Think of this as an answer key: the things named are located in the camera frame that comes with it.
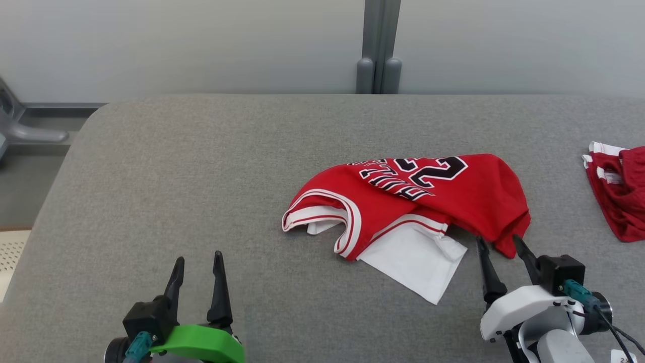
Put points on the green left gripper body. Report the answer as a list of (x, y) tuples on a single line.
[(201, 343)]

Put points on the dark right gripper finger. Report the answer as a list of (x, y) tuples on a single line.
[(526, 254), (491, 282)]

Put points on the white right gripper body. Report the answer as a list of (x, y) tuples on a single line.
[(519, 307)]

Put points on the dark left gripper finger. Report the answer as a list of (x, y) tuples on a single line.
[(219, 302), (175, 282)]

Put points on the red basketball jersey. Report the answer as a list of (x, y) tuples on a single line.
[(453, 196)]

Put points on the red shorts white stripe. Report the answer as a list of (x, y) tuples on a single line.
[(622, 201)]

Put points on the beige perforated floor panel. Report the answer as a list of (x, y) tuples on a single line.
[(11, 262)]

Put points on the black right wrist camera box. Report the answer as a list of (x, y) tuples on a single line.
[(562, 272)]

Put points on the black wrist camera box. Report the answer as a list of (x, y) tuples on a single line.
[(562, 272), (146, 317)]

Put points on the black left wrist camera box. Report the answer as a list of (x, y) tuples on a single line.
[(146, 317)]

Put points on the grey partition frame foot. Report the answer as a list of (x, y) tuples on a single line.
[(27, 133)]

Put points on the grey partition post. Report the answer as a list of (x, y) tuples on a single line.
[(379, 45)]

